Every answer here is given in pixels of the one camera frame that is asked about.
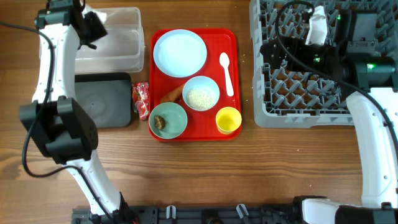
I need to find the white napkin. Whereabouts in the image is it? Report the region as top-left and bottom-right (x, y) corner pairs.
(83, 4), (108, 26)

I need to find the red snack wrapper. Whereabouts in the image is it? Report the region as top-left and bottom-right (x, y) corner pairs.
(132, 82), (149, 121)

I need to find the yellow plastic cup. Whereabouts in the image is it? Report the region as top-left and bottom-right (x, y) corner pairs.
(215, 107), (242, 134)

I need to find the light blue bowl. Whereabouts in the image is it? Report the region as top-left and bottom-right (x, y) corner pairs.
(182, 76), (220, 112)

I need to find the white rice pile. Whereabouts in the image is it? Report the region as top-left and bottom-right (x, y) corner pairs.
(187, 89), (215, 111)

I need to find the brown food scrap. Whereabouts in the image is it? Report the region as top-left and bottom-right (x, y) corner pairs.
(154, 115), (166, 130)

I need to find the green bowl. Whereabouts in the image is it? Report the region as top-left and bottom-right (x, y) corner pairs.
(149, 102), (188, 139)

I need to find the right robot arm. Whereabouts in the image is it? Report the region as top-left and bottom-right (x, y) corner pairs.
(260, 6), (397, 223)

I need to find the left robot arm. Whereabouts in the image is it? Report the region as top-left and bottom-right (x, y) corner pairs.
(20, 1), (137, 223)

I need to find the grey dishwasher rack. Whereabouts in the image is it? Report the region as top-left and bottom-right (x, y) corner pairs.
(249, 0), (397, 128)

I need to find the black waste tray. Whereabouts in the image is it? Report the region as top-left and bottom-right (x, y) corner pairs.
(75, 72), (132, 128)

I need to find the clear plastic bin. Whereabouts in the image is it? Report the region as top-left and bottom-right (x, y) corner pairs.
(39, 7), (146, 76)

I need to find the white plastic spoon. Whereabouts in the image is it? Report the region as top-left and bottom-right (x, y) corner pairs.
(220, 52), (234, 97)

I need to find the large light blue plate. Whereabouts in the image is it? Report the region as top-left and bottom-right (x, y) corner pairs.
(152, 29), (208, 78)

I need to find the orange carrot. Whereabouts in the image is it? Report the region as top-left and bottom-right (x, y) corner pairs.
(160, 84), (184, 103)

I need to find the red serving tray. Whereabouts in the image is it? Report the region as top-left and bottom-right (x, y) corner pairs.
(149, 28), (242, 141)

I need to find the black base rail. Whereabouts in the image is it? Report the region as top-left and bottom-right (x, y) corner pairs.
(71, 203), (299, 224)

